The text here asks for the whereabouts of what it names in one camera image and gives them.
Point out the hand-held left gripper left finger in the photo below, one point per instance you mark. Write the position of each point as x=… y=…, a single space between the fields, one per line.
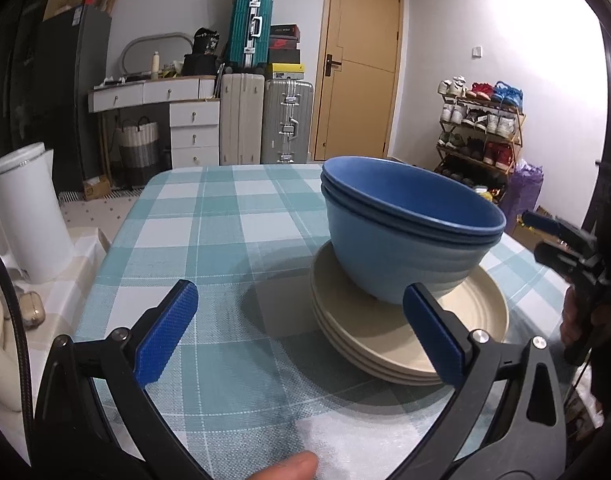
x=168 y=332

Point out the black refrigerator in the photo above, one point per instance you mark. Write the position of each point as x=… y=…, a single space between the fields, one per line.
x=70 y=100

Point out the teal checked tablecloth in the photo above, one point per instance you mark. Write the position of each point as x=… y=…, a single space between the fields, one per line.
x=210 y=240

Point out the shoe rack with shoes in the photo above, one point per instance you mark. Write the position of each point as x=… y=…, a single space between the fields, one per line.
x=480 y=125

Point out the white electric kettle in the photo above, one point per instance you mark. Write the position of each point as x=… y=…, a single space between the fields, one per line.
x=30 y=220

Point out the person's right hand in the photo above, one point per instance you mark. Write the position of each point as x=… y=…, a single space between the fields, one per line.
x=570 y=317

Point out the woven laundry basket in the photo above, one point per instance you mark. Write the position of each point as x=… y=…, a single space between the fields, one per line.
x=138 y=155

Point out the cream plate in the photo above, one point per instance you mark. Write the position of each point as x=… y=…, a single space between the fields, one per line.
x=345 y=340
x=360 y=362
x=470 y=310

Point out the red and black shoe box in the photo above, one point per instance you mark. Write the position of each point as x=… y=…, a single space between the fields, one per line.
x=284 y=44

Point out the white lace table cover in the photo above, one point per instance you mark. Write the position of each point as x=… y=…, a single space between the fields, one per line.
x=80 y=260

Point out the silver suitcase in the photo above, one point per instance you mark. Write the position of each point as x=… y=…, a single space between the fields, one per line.
x=285 y=120

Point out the cream appliance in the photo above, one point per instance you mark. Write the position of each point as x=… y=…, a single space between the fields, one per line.
x=0 y=360

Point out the white trash bin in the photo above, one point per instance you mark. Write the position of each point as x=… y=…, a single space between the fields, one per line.
x=485 y=195

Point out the purple bag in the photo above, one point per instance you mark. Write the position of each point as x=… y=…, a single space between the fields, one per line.
x=523 y=190

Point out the wooden door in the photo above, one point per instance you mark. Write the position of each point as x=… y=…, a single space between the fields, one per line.
x=355 y=100

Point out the black bag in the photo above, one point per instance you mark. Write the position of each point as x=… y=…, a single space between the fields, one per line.
x=200 y=66

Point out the blue bowl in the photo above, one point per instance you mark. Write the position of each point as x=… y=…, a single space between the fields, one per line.
x=460 y=240
x=410 y=192
x=385 y=265

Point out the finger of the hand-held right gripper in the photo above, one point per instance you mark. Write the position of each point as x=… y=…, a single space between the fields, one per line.
x=548 y=222
x=560 y=260

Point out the oval mirror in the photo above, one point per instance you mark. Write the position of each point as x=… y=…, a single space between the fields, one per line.
x=135 y=52

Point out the beige suitcase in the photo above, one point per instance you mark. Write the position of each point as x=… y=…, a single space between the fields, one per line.
x=241 y=120

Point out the black printed packet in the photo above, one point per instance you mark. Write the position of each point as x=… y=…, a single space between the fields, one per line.
x=206 y=41

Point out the plain black shoe box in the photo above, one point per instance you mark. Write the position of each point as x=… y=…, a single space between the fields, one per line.
x=284 y=57

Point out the white dressing table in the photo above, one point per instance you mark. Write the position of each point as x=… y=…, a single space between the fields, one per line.
x=130 y=96

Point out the white drawer unit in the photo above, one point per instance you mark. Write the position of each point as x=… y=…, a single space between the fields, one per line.
x=194 y=137

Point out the wooden shoe rack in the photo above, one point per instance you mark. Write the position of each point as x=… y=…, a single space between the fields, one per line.
x=519 y=130

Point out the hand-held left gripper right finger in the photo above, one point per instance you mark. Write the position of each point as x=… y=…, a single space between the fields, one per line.
x=430 y=334

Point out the small cardboard box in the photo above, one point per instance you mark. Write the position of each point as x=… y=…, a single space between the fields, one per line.
x=96 y=189

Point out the dotted rug with striped border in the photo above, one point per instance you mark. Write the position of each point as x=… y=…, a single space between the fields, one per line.
x=100 y=207

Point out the teal suitcase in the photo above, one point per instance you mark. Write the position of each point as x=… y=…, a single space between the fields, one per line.
x=243 y=40

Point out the cardboard box with yellow tape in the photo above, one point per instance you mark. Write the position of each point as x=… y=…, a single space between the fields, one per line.
x=528 y=232

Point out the yellow and black shoe box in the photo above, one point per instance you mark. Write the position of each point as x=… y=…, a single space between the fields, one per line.
x=285 y=72

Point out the person's left hand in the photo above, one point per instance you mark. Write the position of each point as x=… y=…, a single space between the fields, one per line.
x=285 y=467

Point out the beige earbuds case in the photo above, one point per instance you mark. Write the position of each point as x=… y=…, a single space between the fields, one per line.
x=31 y=311

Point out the white bottle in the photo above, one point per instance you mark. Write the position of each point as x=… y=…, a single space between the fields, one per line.
x=155 y=66

